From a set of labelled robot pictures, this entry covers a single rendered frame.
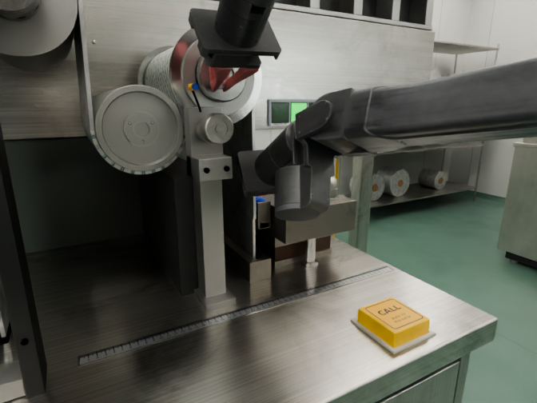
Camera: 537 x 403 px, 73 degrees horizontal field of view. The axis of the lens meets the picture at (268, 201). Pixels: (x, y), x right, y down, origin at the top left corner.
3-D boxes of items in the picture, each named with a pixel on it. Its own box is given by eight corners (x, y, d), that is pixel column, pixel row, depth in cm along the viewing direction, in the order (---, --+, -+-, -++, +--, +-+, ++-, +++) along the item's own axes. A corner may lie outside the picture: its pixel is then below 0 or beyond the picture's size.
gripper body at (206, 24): (277, 63, 46) (302, 13, 40) (200, 61, 41) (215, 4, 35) (260, 26, 48) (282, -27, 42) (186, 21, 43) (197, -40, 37)
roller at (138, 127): (101, 175, 50) (89, 83, 46) (89, 153, 71) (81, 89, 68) (186, 167, 55) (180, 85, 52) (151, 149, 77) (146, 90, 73)
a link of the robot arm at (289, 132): (327, 121, 48) (289, 111, 46) (328, 169, 46) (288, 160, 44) (301, 143, 54) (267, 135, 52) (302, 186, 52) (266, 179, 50)
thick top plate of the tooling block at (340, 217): (285, 245, 63) (286, 211, 62) (208, 195, 97) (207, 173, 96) (355, 229, 71) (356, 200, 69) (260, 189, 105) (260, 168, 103)
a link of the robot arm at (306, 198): (373, 122, 46) (330, 94, 41) (380, 207, 42) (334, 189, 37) (304, 153, 55) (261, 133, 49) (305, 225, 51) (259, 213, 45)
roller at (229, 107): (180, 109, 52) (185, 25, 50) (145, 107, 74) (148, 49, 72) (250, 119, 58) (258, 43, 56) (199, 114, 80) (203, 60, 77)
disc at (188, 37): (166, 120, 52) (173, 9, 49) (165, 120, 53) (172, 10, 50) (256, 130, 60) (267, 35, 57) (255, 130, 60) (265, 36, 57)
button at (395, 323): (393, 349, 47) (395, 333, 46) (356, 322, 53) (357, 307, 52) (429, 333, 50) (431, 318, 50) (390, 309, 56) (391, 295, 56)
